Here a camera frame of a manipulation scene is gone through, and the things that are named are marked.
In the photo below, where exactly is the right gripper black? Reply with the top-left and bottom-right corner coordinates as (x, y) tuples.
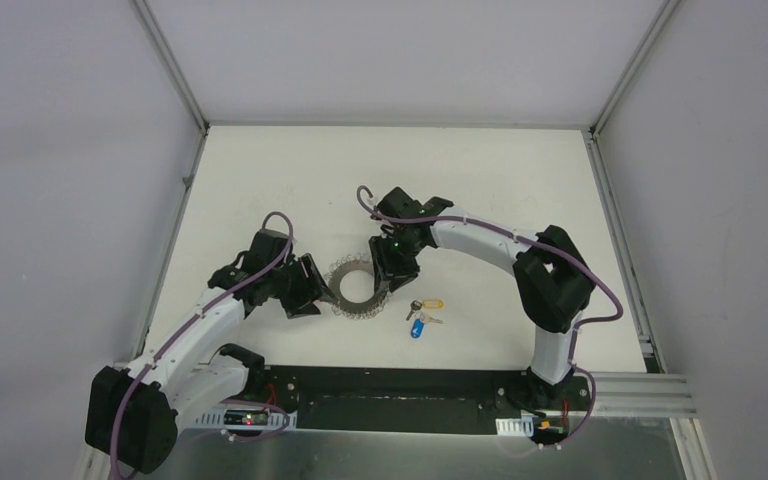
(369, 232), (426, 295)

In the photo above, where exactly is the metal disc with key rings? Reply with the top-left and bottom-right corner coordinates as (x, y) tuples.
(325, 253), (391, 320)

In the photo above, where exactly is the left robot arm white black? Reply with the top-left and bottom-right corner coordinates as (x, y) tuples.
(84, 228), (335, 474)

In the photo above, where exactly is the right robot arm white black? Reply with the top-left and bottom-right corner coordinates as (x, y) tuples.
(357, 186), (596, 410)

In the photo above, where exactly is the silver key on yellow tag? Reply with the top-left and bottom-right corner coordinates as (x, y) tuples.
(405, 300), (423, 321)

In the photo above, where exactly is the yellow key tag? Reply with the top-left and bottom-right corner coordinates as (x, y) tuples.
(421, 298), (445, 310)

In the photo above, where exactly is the blue key tag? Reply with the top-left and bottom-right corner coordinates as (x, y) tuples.
(410, 319), (425, 339)

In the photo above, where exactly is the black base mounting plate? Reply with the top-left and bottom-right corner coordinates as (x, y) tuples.
(224, 366), (592, 435)

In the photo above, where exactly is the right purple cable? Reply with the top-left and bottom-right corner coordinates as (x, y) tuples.
(356, 185), (625, 452)

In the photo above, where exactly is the purple cable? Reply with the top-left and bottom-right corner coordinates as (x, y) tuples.
(356, 185), (625, 452)
(108, 211), (296, 480)

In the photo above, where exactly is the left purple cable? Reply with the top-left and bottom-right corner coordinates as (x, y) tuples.
(108, 211), (296, 480)

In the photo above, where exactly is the aluminium frame rail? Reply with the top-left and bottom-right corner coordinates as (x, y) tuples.
(100, 361), (699, 420)

